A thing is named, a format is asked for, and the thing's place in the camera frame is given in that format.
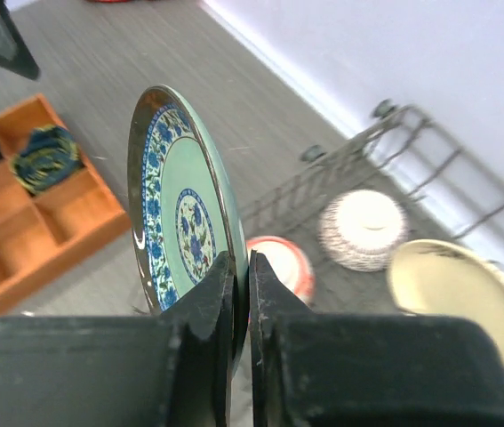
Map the blue yellow rolled tie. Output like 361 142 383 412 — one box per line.
9 125 84 197

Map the white purple patterned bowl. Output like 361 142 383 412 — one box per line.
318 189 409 272

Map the blue green patterned plate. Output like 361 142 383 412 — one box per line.
127 85 249 368

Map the cream plate with flower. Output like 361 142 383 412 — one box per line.
387 239 504 364

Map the orange wooden compartment tray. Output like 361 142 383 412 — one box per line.
0 93 131 316

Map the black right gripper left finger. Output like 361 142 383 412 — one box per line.
0 253 235 426

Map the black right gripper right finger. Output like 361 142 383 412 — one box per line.
249 252 504 426

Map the red orange patterned bowl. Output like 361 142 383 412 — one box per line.
246 236 316 305

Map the grey wire dish rack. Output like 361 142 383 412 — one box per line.
233 98 504 321

